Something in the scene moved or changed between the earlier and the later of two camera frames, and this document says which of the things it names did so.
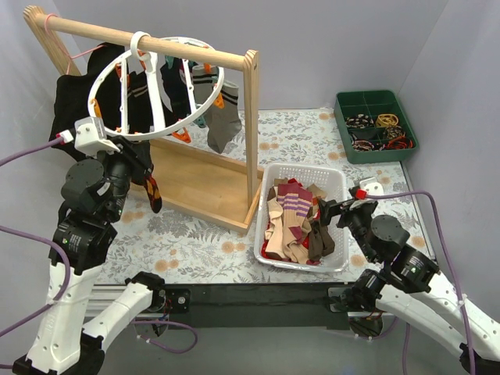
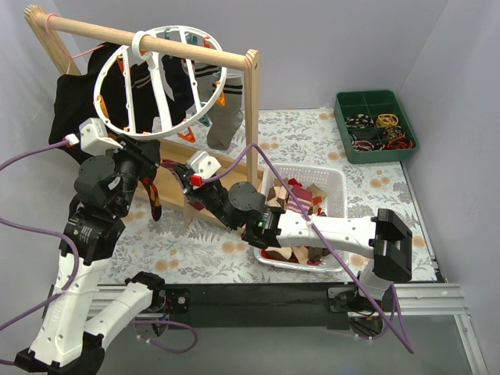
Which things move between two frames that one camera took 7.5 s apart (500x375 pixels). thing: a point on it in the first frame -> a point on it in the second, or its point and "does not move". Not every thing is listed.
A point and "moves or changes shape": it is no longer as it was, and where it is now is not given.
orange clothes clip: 183,135 moves or changes shape
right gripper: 340,209 -> 188,181
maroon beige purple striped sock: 295,201 -> 172,165
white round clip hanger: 143,37 moves or changes shape
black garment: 72,93 -> 113,93
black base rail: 262,305 does not move
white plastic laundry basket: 328,182 does not move
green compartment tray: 373,126 does not move
